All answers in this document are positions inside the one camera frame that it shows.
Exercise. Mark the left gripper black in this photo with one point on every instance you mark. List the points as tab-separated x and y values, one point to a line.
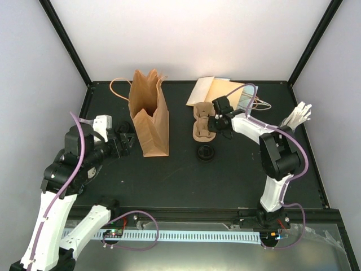
126	147

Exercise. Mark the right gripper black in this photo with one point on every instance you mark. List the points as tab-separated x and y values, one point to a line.
211	127

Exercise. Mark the brown pulp cup carrier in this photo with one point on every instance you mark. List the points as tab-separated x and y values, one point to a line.
202	112

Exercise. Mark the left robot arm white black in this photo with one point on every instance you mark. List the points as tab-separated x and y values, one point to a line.
77	164

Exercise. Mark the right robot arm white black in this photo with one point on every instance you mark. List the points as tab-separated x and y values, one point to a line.
281	157

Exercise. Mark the black coffee lids stack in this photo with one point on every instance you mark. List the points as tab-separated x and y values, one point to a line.
124	127

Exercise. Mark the black coffee lid near bag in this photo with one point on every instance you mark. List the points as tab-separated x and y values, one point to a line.
205	153

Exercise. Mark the flat white paper bag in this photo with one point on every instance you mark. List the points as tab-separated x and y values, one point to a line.
200	90

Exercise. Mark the flat blue paper bag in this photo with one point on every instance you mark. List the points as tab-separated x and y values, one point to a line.
251	99

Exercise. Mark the glass with white stirrers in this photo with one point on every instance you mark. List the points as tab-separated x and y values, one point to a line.
300	114

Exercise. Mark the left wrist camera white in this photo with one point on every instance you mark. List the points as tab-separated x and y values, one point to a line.
101	124

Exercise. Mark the blue slotted cable duct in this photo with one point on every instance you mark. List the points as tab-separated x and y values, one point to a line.
176	236

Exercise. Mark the black front mounting rail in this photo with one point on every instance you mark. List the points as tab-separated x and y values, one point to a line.
247	218

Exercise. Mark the left black frame post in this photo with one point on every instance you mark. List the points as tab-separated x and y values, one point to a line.
65	39

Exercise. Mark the black frame post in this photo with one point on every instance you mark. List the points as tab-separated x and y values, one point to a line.
322	26
65	39

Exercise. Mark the right black frame post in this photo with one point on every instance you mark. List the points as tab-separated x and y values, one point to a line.
322	26

